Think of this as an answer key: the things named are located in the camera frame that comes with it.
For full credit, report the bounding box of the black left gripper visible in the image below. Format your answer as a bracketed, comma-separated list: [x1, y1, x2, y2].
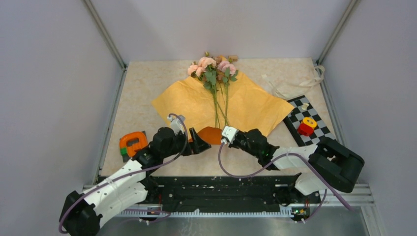
[162, 127, 211, 158]

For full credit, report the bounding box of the orange yellow wrapping paper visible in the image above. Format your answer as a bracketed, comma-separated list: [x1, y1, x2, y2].
[152, 65, 294, 145]

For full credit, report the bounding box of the pink cream rose stem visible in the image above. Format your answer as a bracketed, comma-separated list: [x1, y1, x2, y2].
[199, 57, 238, 128]

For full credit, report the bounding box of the cream printed ribbon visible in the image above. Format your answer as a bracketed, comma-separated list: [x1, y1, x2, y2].
[261, 65, 326, 100]

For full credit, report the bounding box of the pink brown rose stem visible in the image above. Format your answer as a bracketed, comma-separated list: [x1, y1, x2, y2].
[196, 52, 220, 128]

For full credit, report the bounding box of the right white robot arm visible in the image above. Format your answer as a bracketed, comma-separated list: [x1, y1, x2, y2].
[222, 126, 365, 203]

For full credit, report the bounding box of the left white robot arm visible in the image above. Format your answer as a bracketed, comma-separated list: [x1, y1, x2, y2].
[59, 127, 211, 236]

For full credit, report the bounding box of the red oval toy block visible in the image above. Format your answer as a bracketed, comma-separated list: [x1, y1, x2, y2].
[297, 123, 314, 136]

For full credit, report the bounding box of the black silver chessboard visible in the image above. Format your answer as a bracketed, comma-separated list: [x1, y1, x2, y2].
[284, 95, 336, 147]

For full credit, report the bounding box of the yellow traffic light toy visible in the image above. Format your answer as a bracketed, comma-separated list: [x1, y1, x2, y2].
[302, 117, 317, 129]

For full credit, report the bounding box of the white chess knight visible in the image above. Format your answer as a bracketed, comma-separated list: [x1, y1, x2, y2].
[301, 103, 309, 110]

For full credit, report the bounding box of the orange tape measure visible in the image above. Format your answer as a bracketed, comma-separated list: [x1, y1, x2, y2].
[119, 131, 148, 163]

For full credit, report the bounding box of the small wooden block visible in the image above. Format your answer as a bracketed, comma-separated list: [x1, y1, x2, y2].
[228, 55, 238, 63]

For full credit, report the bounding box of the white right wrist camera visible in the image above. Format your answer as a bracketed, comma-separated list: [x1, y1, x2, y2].
[221, 126, 239, 144]

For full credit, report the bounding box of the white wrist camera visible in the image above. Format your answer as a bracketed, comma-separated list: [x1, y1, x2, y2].
[167, 114, 185, 135]
[221, 126, 239, 144]

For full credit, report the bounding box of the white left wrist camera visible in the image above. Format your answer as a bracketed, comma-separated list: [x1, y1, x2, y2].
[167, 114, 185, 135]

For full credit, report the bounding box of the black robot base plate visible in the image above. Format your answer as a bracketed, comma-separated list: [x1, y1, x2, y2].
[141, 175, 322, 213]

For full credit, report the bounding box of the aluminium frame rail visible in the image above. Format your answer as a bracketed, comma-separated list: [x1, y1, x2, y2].
[70, 184, 375, 236]

